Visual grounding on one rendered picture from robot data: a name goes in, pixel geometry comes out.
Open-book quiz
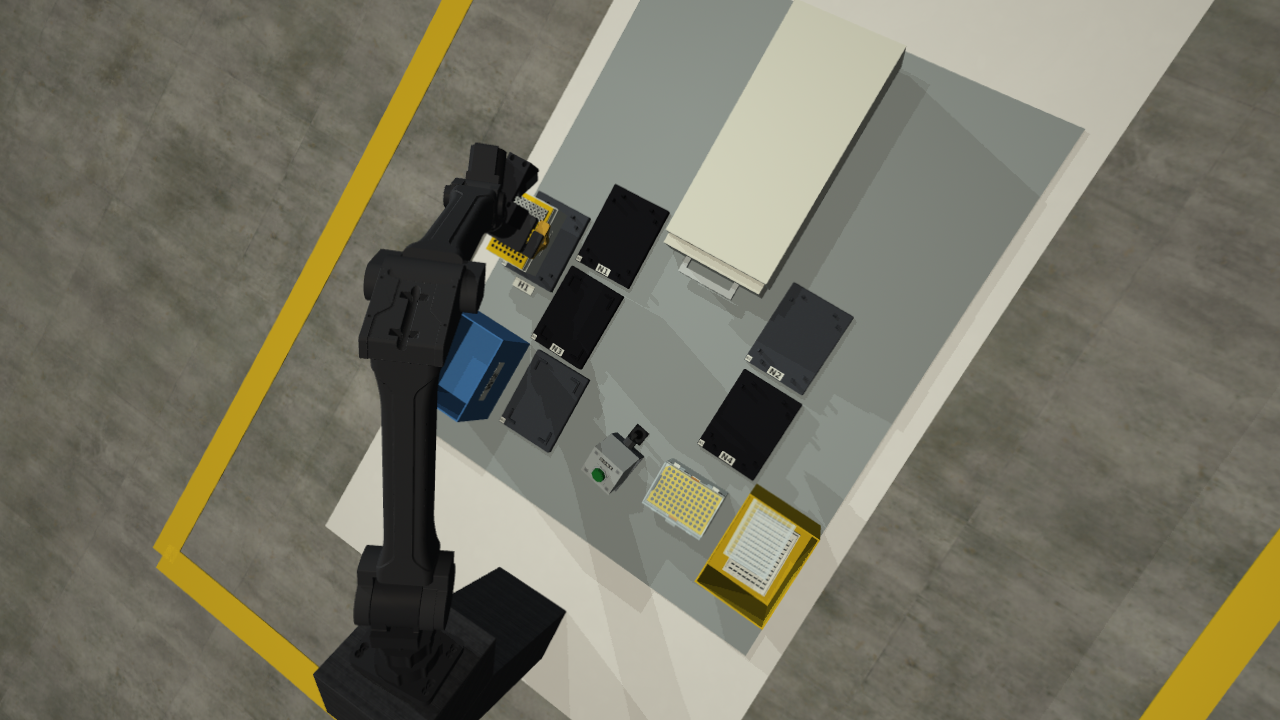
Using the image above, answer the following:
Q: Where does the yellow bin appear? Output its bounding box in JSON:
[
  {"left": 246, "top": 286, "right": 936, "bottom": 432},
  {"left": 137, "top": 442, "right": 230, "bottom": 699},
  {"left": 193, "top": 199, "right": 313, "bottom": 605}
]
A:
[{"left": 695, "top": 484, "right": 820, "bottom": 630}]

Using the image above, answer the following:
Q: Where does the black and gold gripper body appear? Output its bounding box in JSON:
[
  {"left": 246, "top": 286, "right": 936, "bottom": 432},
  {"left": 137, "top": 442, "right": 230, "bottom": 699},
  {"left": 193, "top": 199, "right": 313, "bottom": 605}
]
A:
[{"left": 486, "top": 208, "right": 544, "bottom": 258}]

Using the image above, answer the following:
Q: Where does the blue open-top bin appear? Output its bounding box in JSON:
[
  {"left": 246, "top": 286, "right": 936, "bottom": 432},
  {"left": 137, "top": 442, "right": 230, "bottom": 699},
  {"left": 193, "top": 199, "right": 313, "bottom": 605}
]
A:
[{"left": 436, "top": 311, "right": 530, "bottom": 421}]

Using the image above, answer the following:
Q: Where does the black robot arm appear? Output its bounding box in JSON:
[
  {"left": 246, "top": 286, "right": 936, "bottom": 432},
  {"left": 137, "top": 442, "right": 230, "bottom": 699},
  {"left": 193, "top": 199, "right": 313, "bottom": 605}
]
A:
[{"left": 349, "top": 142, "right": 539, "bottom": 706}]

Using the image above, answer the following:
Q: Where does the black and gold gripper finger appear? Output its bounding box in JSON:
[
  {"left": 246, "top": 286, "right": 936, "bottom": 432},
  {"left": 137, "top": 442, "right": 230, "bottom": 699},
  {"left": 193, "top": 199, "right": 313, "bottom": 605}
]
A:
[{"left": 530, "top": 220, "right": 550, "bottom": 259}]

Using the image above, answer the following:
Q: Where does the large cream rectangular box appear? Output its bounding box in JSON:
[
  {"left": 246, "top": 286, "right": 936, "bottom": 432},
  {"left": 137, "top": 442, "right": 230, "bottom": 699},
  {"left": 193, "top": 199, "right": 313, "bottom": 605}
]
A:
[{"left": 664, "top": 0, "right": 906, "bottom": 300}]

